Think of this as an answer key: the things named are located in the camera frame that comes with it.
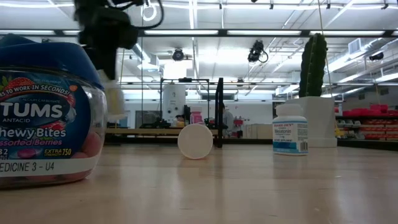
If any person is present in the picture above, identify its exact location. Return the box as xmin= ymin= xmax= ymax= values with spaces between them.
xmin=221 ymin=104 xmax=234 ymax=138

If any white hexagonal plant pot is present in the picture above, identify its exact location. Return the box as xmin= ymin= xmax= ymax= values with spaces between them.
xmin=285 ymin=96 xmax=338 ymax=149

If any green cactus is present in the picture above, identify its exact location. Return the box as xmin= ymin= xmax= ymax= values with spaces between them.
xmin=298 ymin=32 xmax=328 ymax=98

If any white melatonin bottle blue label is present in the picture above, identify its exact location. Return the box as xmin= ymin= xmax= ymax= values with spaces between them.
xmin=272 ymin=103 xmax=309 ymax=156

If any black overhead crossbeam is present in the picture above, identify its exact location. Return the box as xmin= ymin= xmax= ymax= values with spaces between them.
xmin=0 ymin=29 xmax=398 ymax=39

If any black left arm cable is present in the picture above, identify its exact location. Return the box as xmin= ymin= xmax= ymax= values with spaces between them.
xmin=136 ymin=0 xmax=165 ymax=31

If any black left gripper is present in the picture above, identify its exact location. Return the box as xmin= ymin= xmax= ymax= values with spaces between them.
xmin=73 ymin=6 xmax=140 ymax=81

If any black overhead camera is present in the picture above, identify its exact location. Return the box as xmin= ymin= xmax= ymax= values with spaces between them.
xmin=248 ymin=39 xmax=269 ymax=64

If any beige background cabinet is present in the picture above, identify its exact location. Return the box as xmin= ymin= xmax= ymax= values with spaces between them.
xmin=242 ymin=123 xmax=274 ymax=139

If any blue lid Tums jar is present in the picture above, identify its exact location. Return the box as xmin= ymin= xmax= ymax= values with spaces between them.
xmin=0 ymin=33 xmax=108 ymax=190

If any round black ceiling fixture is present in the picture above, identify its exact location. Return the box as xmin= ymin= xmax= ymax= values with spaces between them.
xmin=172 ymin=48 xmax=185 ymax=62

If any shelving with red bins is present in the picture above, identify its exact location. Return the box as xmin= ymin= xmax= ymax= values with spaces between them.
xmin=334 ymin=104 xmax=398 ymax=141

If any thin black background frame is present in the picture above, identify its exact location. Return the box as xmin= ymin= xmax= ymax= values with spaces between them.
xmin=159 ymin=77 xmax=211 ymax=125

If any pink bottle white cap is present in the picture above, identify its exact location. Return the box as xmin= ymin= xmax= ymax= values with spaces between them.
xmin=190 ymin=106 xmax=205 ymax=126

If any orange pill bottle white cap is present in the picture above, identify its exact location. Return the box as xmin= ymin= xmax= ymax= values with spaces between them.
xmin=177 ymin=123 xmax=214 ymax=160

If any white cylindrical tank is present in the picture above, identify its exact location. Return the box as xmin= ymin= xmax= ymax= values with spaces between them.
xmin=161 ymin=83 xmax=187 ymax=124

